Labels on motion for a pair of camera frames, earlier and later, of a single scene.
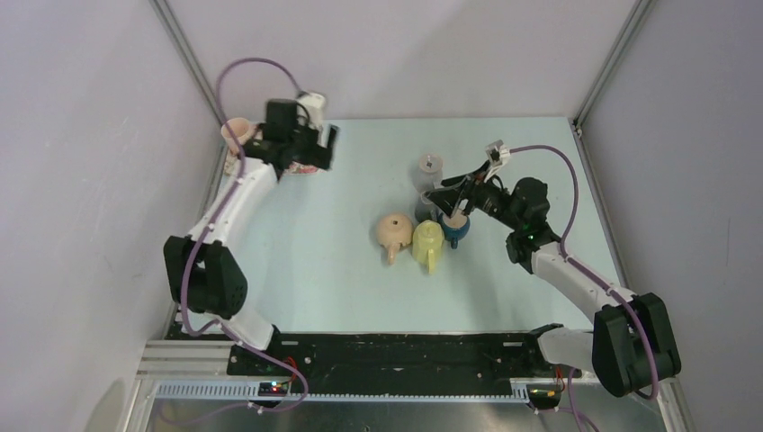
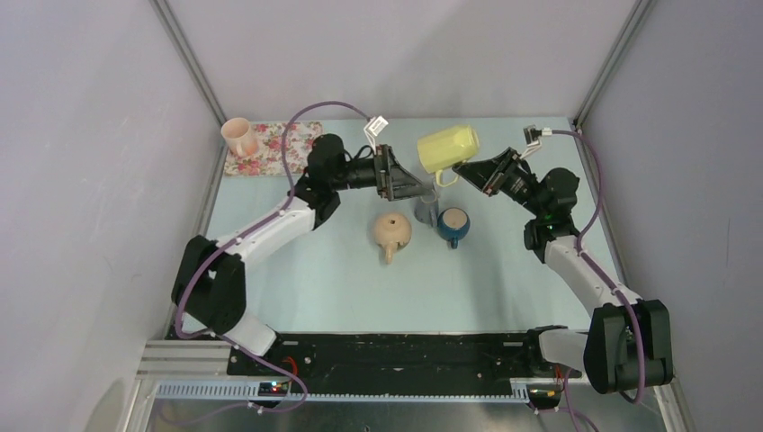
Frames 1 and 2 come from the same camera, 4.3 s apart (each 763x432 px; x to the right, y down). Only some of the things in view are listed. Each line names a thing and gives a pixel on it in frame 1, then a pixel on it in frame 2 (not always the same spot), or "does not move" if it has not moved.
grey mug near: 426,209 does not move
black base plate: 398,364 does not move
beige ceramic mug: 393,230 does not move
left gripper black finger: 328,157 to 405,185
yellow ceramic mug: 427,242 to 440,151
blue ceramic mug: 454,228 does not move
